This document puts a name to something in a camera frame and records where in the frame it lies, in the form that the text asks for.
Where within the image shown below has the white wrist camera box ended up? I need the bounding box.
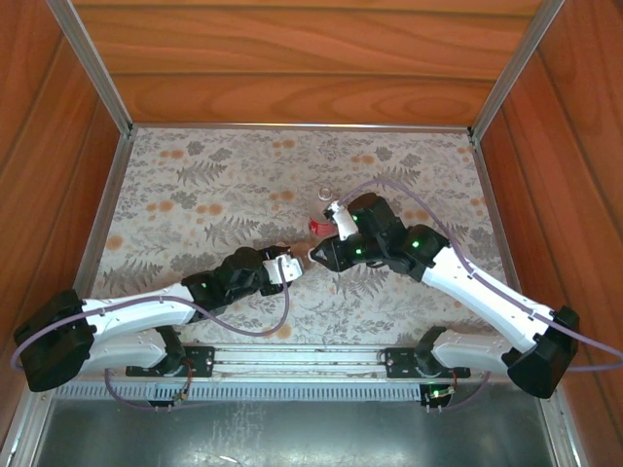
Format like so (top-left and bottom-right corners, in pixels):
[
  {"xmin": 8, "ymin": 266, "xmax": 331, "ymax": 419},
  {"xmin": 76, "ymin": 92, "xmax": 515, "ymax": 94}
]
[
  {"xmin": 323, "ymin": 200, "xmax": 360, "ymax": 242},
  {"xmin": 262, "ymin": 254, "xmax": 305, "ymax": 284}
]

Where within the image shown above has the grey slotted cable duct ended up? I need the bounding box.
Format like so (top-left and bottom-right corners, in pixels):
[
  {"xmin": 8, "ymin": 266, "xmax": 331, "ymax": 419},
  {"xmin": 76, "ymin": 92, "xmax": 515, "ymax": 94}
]
[{"xmin": 51, "ymin": 381, "xmax": 541, "ymax": 403}]

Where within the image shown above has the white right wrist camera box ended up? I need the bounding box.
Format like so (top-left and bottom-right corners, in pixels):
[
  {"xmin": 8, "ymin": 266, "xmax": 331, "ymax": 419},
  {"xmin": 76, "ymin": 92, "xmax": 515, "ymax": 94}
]
[{"xmin": 323, "ymin": 200, "xmax": 360, "ymax": 242}]

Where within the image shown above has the floral print tablecloth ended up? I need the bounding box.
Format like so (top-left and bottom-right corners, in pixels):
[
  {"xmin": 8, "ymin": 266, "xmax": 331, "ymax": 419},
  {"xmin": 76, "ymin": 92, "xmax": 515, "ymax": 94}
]
[{"xmin": 77, "ymin": 126, "xmax": 530, "ymax": 346}]

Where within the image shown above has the aluminium frame rail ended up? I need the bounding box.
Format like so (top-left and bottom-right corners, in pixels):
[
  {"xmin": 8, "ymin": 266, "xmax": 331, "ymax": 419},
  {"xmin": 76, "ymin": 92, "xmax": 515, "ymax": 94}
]
[
  {"xmin": 128, "ymin": 122, "xmax": 476, "ymax": 133},
  {"xmin": 534, "ymin": 381, "xmax": 593, "ymax": 467},
  {"xmin": 0, "ymin": 381, "xmax": 55, "ymax": 467},
  {"xmin": 469, "ymin": 135, "xmax": 531, "ymax": 344},
  {"xmin": 54, "ymin": 133, "xmax": 135, "ymax": 341}
]

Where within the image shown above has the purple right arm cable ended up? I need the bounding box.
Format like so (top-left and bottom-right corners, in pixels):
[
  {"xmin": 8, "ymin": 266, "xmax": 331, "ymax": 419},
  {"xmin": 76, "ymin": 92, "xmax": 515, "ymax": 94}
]
[{"xmin": 335, "ymin": 178, "xmax": 623, "ymax": 414}]

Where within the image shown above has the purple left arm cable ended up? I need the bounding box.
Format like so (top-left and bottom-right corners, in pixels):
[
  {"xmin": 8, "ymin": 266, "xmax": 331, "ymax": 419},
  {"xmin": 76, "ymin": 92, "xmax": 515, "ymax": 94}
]
[{"xmin": 10, "ymin": 255, "xmax": 293, "ymax": 413}]

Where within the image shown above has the aluminium frame post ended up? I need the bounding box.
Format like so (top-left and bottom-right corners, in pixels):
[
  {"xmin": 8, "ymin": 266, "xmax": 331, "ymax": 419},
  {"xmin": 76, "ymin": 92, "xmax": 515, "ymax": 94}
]
[
  {"xmin": 466, "ymin": 0, "xmax": 568, "ymax": 140},
  {"xmin": 46, "ymin": 0, "xmax": 135, "ymax": 137}
]

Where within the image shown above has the steel sheet panel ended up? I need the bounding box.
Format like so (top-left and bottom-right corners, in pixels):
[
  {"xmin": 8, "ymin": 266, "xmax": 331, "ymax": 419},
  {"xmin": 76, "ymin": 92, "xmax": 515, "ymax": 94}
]
[{"xmin": 33, "ymin": 398, "xmax": 561, "ymax": 467}]

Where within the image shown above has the aluminium mounting rail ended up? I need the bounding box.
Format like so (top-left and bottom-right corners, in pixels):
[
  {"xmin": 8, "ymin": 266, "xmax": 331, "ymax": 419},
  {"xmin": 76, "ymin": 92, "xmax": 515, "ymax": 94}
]
[{"xmin": 31, "ymin": 340, "xmax": 556, "ymax": 385}]

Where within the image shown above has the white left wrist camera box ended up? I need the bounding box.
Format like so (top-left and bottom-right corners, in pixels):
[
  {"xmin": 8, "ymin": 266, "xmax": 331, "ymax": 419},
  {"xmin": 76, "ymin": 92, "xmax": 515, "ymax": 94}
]
[{"xmin": 262, "ymin": 254, "xmax": 305, "ymax": 284}]

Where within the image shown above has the small circuit board green light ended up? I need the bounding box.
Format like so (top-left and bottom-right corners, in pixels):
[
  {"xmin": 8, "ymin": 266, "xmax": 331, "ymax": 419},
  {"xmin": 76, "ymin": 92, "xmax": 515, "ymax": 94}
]
[{"xmin": 419, "ymin": 382, "xmax": 458, "ymax": 408}]

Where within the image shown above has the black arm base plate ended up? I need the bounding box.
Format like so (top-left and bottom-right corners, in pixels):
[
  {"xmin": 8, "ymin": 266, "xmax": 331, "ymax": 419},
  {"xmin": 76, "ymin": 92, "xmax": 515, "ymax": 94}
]
[
  {"xmin": 125, "ymin": 343, "xmax": 216, "ymax": 379},
  {"xmin": 384, "ymin": 345, "xmax": 472, "ymax": 380}
]

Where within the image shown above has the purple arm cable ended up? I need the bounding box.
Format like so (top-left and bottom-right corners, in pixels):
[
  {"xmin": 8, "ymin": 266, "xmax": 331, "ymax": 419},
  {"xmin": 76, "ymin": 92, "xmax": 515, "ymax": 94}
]
[
  {"xmin": 335, "ymin": 178, "xmax": 623, "ymax": 414},
  {"xmin": 10, "ymin": 255, "xmax": 293, "ymax": 413}
]

